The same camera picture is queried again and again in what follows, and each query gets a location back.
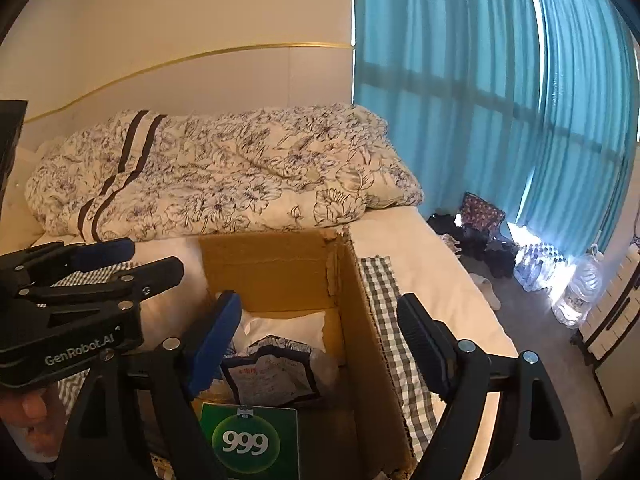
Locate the floral quilt with brown stripes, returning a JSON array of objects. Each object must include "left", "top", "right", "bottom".
[{"left": 25, "top": 103, "right": 423, "bottom": 242}]

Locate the pack of water bottles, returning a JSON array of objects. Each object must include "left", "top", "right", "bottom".
[{"left": 513, "top": 243, "right": 566, "bottom": 292}]

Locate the navy tissue paper pack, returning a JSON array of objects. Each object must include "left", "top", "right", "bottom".
[{"left": 220, "top": 336, "right": 338, "bottom": 408}]

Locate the brown cardboard box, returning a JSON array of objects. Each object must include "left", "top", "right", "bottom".
[{"left": 150, "top": 226, "right": 426, "bottom": 480}]

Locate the white bed mattress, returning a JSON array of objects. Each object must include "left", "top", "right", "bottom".
[{"left": 0, "top": 144, "right": 519, "bottom": 480}]

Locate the large water jug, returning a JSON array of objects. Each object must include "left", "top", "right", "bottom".
[{"left": 552, "top": 244, "right": 604, "bottom": 328}]

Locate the teal window curtain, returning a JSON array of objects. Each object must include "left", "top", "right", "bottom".
[{"left": 354, "top": 0, "right": 639, "bottom": 256}]

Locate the green checkered cloth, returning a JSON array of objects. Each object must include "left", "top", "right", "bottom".
[{"left": 49, "top": 254, "right": 442, "bottom": 461}]

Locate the white foam tube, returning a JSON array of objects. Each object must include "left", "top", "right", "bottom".
[{"left": 232, "top": 310, "right": 326, "bottom": 352}]

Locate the green 999 medicine box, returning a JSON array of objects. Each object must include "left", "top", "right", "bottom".
[{"left": 200, "top": 402, "right": 300, "bottom": 480}]

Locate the floral bag on floor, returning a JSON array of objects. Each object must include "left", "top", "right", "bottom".
[{"left": 460, "top": 192, "right": 506, "bottom": 237}]

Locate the white slipper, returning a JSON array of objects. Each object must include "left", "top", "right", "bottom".
[{"left": 470, "top": 273, "right": 501, "bottom": 312}]

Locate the person's left hand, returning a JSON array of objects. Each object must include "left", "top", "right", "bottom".
[{"left": 1, "top": 384, "right": 66, "bottom": 458}]

